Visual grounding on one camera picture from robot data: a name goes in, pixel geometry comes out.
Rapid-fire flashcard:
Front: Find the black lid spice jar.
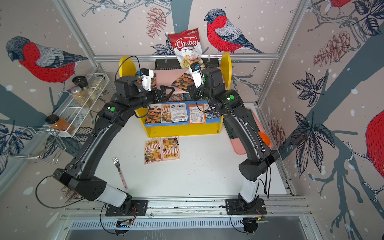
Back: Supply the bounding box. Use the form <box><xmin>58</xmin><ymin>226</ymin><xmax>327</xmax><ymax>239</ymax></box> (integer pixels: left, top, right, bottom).
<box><xmin>72</xmin><ymin>76</ymin><xmax>97</xmax><ymax>101</ymax></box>

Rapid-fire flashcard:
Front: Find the pink storefront seed bag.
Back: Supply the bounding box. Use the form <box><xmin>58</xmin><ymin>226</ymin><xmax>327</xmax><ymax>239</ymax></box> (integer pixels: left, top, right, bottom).
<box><xmin>161</xmin><ymin>104</ymin><xmax>172</xmax><ymax>124</ymax></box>
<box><xmin>162</xmin><ymin>136</ymin><xmax>180</xmax><ymax>161</ymax></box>
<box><xmin>144</xmin><ymin>138</ymin><xmax>163</xmax><ymax>165</ymax></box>

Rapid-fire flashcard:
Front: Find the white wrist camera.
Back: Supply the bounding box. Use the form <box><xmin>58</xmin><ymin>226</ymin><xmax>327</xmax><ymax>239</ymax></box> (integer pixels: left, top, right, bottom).
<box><xmin>138</xmin><ymin>68</ymin><xmax>155</xmax><ymax>91</ymax></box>
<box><xmin>189</xmin><ymin>62</ymin><xmax>203</xmax><ymax>88</ymax></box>

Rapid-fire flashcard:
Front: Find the white wire spice rack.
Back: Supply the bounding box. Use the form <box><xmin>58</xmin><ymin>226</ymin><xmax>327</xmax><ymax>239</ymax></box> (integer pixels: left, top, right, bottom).
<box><xmin>54</xmin><ymin>73</ymin><xmax>110</xmax><ymax>138</ymax></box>

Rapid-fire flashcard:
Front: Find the orange bordered seed bag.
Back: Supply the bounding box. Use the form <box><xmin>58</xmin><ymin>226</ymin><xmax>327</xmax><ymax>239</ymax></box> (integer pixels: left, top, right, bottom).
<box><xmin>189</xmin><ymin>105</ymin><xmax>206</xmax><ymax>125</ymax></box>

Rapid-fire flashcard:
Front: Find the dark green cloth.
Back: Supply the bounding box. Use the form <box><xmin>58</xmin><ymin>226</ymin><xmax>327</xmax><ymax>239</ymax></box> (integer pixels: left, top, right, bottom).
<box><xmin>223</xmin><ymin>108</ymin><xmax>262</xmax><ymax>140</ymax></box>

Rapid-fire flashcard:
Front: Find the orange spice jar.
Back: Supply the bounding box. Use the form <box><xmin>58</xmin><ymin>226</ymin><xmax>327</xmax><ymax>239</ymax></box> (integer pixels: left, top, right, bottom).
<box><xmin>45</xmin><ymin>115</ymin><xmax>70</xmax><ymax>131</ymax></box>

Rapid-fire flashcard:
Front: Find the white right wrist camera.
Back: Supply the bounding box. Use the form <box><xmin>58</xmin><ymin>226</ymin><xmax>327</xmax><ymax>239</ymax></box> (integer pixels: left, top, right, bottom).
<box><xmin>189</xmin><ymin>62</ymin><xmax>203</xmax><ymax>88</ymax></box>

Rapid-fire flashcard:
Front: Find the black orange marigold seed bag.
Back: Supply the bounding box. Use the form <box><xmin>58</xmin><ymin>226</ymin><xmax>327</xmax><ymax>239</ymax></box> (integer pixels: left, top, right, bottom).
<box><xmin>171</xmin><ymin>73</ymin><xmax>194</xmax><ymax>93</ymax></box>

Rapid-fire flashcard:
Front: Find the black wall hook rail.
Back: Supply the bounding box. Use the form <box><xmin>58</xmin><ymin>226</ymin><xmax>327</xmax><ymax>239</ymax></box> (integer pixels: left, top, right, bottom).
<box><xmin>155</xmin><ymin>58</ymin><xmax>220</xmax><ymax>70</ymax></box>

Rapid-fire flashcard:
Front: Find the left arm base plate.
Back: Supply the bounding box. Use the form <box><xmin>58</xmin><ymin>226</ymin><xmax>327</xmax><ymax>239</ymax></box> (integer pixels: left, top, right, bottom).
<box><xmin>106</xmin><ymin>200</ymin><xmax>149</xmax><ymax>217</ymax></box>

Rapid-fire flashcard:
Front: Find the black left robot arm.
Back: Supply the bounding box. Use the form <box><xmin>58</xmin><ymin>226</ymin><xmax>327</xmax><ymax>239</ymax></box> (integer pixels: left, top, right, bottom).
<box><xmin>53</xmin><ymin>76</ymin><xmax>175</xmax><ymax>210</ymax></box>

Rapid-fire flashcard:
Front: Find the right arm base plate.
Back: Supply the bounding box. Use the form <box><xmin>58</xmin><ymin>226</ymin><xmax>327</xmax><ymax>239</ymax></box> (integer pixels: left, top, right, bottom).
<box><xmin>225</xmin><ymin>198</ymin><xmax>267</xmax><ymax>216</ymax></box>

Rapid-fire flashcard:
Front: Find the tan spice jar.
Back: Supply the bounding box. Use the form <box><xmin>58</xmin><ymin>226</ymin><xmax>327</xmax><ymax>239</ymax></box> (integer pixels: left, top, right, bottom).
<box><xmin>70</xmin><ymin>86</ymin><xmax>92</xmax><ymax>109</ymax></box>

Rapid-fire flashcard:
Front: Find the lower marigold seed bag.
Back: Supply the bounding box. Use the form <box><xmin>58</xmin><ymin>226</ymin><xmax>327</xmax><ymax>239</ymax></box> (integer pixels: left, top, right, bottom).
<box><xmin>145</xmin><ymin>104</ymin><xmax>162</xmax><ymax>124</ymax></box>

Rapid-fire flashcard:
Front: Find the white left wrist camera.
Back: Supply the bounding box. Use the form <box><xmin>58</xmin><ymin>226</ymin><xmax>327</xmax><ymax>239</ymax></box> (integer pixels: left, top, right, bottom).
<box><xmin>138</xmin><ymin>68</ymin><xmax>155</xmax><ymax>91</ymax></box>

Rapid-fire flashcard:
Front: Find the marigold seed bag left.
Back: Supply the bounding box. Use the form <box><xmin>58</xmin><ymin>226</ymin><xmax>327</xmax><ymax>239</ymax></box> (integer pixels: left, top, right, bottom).
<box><xmin>138</xmin><ymin>75</ymin><xmax>156</xmax><ymax>91</ymax></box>

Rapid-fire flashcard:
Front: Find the pale spice jar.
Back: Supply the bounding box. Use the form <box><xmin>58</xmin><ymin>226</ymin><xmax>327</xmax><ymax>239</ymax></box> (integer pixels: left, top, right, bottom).
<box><xmin>91</xmin><ymin>75</ymin><xmax>105</xmax><ymax>91</ymax></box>

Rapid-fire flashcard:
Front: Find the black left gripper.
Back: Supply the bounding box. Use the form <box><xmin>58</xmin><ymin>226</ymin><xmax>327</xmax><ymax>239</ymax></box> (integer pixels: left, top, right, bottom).
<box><xmin>129</xmin><ymin>85</ymin><xmax>175</xmax><ymax>112</ymax></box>

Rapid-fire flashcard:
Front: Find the red Chuba chips bag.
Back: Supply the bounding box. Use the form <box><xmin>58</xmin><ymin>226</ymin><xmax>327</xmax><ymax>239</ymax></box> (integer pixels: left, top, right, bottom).
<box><xmin>168</xmin><ymin>29</ymin><xmax>203</xmax><ymax>69</ymax></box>

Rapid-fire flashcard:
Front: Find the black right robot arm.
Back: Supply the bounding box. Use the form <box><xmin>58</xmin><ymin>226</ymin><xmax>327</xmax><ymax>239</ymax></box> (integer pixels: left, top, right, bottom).
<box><xmin>187</xmin><ymin>66</ymin><xmax>279</xmax><ymax>212</ymax></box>

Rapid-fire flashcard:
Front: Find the yellow two-tier shelf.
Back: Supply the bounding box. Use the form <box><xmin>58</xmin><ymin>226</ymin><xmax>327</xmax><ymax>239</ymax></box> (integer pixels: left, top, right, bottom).
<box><xmin>118</xmin><ymin>51</ymin><xmax>233</xmax><ymax>138</ymax></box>

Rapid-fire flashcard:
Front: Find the orange bowl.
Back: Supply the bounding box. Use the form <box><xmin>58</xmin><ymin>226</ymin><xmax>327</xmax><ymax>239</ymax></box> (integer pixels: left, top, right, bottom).
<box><xmin>259</xmin><ymin>133</ymin><xmax>271</xmax><ymax>146</ymax></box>

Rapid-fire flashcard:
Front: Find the chrome wire holder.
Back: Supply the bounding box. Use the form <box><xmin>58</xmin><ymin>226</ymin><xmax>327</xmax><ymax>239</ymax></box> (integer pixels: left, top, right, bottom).
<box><xmin>1</xmin><ymin>126</ymin><xmax>67</xmax><ymax>164</ymax></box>

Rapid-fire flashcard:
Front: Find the blue flower seed bag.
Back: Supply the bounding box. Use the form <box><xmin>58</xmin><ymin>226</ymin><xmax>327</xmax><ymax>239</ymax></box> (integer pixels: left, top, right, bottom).
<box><xmin>205</xmin><ymin>109</ymin><xmax>220</xmax><ymax>120</ymax></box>

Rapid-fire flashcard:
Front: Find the pink tray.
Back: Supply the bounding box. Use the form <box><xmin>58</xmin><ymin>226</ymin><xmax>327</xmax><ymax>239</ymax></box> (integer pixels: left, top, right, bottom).
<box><xmin>230</xmin><ymin>106</ymin><xmax>274</xmax><ymax>155</ymax></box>

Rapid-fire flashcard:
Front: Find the pink handled fork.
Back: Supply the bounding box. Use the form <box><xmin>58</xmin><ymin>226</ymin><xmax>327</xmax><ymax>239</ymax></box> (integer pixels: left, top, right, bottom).
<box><xmin>113</xmin><ymin>158</ymin><xmax>128</xmax><ymax>190</ymax></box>

